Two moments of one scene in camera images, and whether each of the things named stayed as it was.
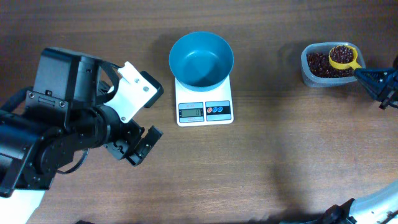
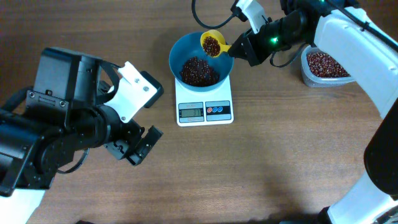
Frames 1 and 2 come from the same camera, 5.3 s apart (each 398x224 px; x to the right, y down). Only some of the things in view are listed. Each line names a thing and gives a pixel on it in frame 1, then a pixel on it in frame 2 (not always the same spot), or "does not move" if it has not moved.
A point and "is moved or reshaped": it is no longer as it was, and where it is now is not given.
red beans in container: x=319 y=65 does not move
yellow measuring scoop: x=352 y=64 is moved or reshaped
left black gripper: x=137 y=132 does not move
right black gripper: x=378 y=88 -> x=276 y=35
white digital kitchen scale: x=213 y=107 does not move
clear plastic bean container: x=331 y=64 does not move
